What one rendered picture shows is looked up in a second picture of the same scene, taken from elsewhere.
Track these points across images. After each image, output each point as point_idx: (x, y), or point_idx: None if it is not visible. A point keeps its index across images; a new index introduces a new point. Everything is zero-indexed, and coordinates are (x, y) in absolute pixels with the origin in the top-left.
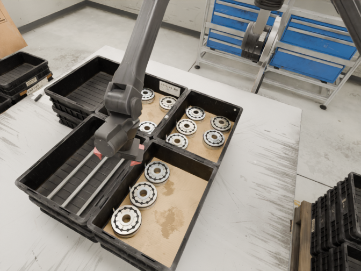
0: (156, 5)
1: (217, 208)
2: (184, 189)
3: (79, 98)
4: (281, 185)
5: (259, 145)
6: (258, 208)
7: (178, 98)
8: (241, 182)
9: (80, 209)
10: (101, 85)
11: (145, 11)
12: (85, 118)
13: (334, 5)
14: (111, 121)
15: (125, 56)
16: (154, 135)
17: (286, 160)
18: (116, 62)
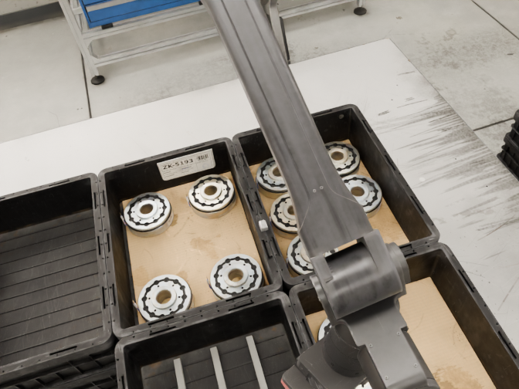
0: (266, 18)
1: None
2: (412, 324)
3: (14, 336)
4: (493, 185)
5: (399, 147)
6: (504, 251)
7: (235, 170)
8: (440, 230)
9: None
10: (29, 266)
11: (256, 47)
12: (86, 364)
13: None
14: (375, 335)
15: (298, 177)
16: (285, 276)
17: (456, 140)
18: (23, 194)
